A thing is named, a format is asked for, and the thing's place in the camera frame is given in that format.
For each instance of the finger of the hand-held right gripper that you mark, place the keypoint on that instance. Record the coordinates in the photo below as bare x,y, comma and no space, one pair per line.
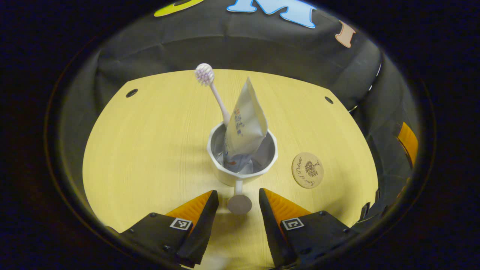
408,144

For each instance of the white toothpaste tube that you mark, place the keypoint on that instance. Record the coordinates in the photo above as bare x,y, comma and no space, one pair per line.
247,123

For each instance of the light wooden desktop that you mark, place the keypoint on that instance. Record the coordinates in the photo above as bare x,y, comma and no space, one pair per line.
150,150

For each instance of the round cork coaster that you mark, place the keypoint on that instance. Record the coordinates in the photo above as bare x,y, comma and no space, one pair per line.
307,170

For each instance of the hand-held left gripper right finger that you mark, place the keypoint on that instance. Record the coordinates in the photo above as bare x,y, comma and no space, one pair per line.
270,225

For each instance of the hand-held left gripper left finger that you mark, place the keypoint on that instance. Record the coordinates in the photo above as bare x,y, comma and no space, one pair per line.
204,225

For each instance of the pale pink toothbrush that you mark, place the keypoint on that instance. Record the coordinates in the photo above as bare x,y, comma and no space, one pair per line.
204,74

